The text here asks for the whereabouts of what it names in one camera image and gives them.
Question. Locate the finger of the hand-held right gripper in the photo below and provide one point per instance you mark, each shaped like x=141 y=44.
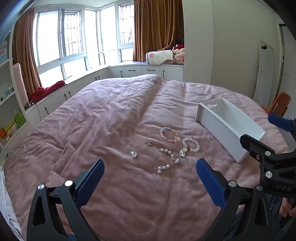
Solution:
x=256 y=146
x=279 y=121

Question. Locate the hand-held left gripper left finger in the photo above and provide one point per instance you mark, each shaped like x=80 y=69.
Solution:
x=91 y=183

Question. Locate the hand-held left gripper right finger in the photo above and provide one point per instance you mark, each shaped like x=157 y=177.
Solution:
x=209 y=183

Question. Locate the white rectangular storage box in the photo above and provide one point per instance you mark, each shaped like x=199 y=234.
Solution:
x=231 y=125

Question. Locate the snowflake stud earring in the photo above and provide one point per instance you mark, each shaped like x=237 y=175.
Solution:
x=177 y=160

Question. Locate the silver heart earring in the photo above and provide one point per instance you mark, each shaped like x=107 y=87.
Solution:
x=183 y=153
x=133 y=154

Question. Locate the pearl drop earring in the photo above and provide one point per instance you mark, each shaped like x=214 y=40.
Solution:
x=167 y=151
x=161 y=169

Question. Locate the small gold stud earring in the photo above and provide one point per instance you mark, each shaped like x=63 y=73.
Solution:
x=148 y=143

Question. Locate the person's right hand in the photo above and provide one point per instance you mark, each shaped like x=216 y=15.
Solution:
x=288 y=207

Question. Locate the orange chair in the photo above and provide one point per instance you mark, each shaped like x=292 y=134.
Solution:
x=279 y=102

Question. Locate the white framed mirror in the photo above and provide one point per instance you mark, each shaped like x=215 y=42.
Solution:
x=264 y=69

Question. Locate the pink fleece blanket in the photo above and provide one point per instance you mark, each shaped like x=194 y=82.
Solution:
x=111 y=120

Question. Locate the white cloth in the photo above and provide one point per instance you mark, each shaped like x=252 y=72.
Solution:
x=8 y=208

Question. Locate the green box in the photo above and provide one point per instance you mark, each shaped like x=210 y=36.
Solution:
x=19 y=119

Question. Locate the red cloth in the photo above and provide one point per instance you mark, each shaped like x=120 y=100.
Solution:
x=47 y=90

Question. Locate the white shelf unit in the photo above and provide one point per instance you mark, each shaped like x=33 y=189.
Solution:
x=7 y=102

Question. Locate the white window seat cabinets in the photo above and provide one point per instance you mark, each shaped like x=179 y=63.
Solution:
x=129 y=70

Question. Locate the pile of folded clothes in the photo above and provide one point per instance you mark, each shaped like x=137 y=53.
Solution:
x=179 y=54

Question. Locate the pink upright board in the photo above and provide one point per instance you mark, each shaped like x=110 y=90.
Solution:
x=20 y=85

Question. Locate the rolled white floral blanket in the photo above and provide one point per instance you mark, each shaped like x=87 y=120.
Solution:
x=159 y=56

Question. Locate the brown curtain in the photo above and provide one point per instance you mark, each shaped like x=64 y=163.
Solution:
x=24 y=55
x=157 y=25

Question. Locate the bay window with bars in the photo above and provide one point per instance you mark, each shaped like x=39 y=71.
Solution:
x=74 y=34

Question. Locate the wall poster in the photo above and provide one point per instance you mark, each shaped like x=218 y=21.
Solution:
x=3 y=52

